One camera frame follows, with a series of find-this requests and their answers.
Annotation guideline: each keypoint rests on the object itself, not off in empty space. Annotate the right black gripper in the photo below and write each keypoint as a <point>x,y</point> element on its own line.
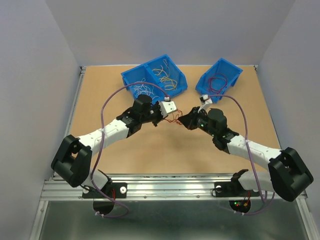
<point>188,120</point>

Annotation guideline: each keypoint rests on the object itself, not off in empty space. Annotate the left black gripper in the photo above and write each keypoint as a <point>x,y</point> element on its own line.
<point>157,106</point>

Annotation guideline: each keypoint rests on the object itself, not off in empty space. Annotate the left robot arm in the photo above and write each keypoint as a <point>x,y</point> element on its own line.
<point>72,160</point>

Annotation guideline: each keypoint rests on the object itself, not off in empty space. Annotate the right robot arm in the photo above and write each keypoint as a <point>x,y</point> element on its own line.
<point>286,173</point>

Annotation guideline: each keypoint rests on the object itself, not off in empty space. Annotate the large divided blue bin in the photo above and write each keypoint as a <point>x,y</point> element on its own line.
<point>154,78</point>

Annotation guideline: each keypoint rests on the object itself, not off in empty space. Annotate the small blue bin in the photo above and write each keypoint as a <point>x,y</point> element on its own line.
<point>219,78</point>

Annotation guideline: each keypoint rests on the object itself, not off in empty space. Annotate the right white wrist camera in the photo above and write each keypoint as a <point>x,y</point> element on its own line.
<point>206,101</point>

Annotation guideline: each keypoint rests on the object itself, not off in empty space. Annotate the aluminium mounting rail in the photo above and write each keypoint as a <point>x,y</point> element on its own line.
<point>151,187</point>

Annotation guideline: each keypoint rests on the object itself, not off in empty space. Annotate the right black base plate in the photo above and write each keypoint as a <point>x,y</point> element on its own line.
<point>228,189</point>

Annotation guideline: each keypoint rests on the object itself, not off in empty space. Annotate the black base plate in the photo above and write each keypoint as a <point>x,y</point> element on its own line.
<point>228,189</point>
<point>115,189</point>

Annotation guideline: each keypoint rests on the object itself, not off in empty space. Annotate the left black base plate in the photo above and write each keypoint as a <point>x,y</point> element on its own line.
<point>115,189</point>

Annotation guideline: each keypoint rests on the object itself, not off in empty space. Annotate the left aluminium side rail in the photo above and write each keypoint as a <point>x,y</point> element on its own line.
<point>43,204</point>

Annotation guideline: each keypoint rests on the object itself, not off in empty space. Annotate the aluminium side rail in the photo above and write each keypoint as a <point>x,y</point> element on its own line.
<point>292,97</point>
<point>43,204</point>

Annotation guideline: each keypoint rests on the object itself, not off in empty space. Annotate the right aluminium side rail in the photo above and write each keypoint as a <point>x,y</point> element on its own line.
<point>292,97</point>

